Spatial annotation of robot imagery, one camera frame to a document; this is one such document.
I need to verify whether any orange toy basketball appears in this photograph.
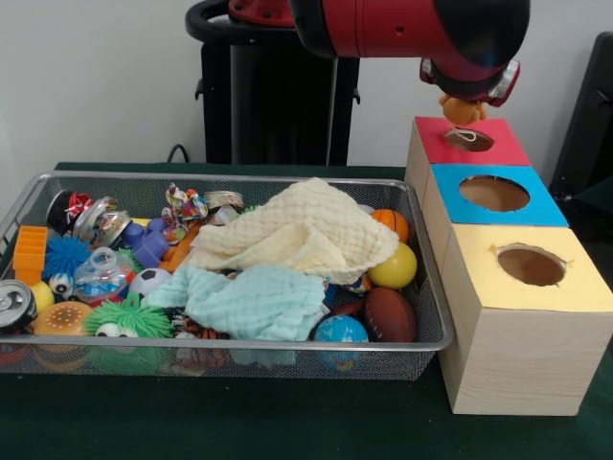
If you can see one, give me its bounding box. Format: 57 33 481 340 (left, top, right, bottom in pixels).
371 208 411 243

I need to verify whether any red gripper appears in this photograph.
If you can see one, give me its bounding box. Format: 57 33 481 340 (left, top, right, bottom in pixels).
419 57 522 107

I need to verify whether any cream waffle cloth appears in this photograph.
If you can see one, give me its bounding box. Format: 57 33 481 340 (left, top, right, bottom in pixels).
190 176 401 285

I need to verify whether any brown toy football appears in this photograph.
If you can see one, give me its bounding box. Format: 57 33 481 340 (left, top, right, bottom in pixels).
362 286 418 343

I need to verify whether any black chair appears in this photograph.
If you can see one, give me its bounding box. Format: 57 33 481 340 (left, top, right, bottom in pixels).
549 31 613 197

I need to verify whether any dark green table cloth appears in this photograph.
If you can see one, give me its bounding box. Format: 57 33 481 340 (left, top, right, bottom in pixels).
0 161 613 460

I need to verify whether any silver drink can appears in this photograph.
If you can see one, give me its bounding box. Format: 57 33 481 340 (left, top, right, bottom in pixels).
0 279 39 334

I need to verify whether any wooden box with three holes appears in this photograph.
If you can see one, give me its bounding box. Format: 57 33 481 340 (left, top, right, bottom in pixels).
404 116 613 416

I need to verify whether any light blue waffle cloth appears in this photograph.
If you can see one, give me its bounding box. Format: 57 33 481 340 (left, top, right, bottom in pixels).
143 264 331 342

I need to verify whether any yellow ball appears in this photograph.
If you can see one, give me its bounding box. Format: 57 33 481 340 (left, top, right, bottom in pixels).
367 241 419 290

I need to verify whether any wire mesh bin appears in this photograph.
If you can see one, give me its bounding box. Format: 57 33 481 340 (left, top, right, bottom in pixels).
0 171 455 382

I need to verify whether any orange plush toy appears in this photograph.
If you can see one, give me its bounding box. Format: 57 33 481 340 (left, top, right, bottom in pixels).
439 93 488 143

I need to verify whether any toy burger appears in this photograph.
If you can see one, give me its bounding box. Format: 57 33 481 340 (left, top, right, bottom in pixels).
33 300 95 336

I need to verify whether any green spiky toy with eyes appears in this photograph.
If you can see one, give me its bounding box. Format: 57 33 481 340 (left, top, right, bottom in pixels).
84 291 173 339

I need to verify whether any blue spiky ball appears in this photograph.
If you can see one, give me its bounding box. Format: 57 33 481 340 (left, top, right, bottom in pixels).
43 236 92 282

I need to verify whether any blue globe ball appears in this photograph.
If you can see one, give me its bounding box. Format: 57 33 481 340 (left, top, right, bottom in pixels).
313 314 370 344

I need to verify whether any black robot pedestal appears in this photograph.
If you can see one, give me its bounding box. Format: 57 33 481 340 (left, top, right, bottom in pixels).
185 0 361 167

